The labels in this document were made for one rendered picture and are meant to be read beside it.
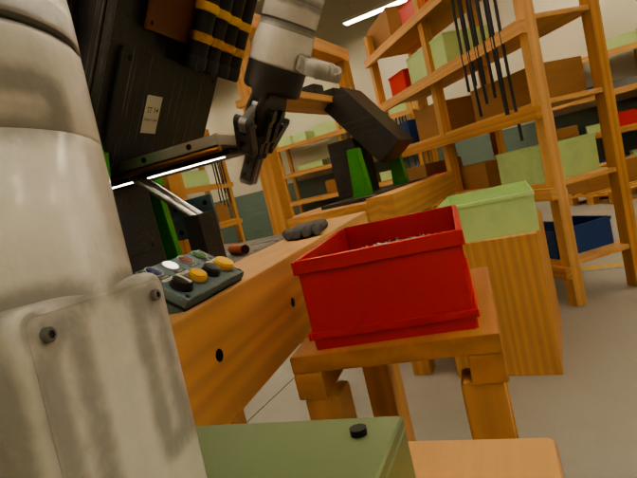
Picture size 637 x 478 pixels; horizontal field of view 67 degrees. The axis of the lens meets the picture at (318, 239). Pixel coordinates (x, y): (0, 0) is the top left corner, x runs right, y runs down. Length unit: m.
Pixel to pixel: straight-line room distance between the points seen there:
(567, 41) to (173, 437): 9.48
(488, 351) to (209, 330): 0.33
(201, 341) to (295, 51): 0.36
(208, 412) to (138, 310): 0.43
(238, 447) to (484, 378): 0.40
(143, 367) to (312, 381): 0.49
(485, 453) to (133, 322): 0.19
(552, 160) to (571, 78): 0.56
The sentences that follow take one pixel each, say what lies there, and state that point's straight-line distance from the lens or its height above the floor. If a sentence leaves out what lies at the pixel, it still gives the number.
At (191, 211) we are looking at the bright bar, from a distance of 0.89.
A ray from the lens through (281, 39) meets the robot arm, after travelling 0.62.
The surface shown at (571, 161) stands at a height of 0.81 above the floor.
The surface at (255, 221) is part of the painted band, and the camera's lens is 11.50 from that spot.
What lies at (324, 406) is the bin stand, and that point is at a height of 0.73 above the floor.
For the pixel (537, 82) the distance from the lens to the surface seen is 3.02.
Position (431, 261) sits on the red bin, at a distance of 0.58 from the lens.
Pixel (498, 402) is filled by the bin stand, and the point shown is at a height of 0.72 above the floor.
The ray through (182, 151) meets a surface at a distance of 0.87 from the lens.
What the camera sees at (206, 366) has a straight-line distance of 0.59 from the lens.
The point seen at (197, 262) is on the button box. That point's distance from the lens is 0.68.
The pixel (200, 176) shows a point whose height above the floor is 1.56.
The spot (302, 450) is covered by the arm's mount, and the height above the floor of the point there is 0.89.
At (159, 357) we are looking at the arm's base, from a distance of 0.17.
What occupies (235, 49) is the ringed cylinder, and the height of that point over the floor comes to 1.32.
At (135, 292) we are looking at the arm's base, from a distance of 0.17.
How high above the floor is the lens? 1.00
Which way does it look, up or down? 6 degrees down
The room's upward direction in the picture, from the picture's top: 13 degrees counter-clockwise
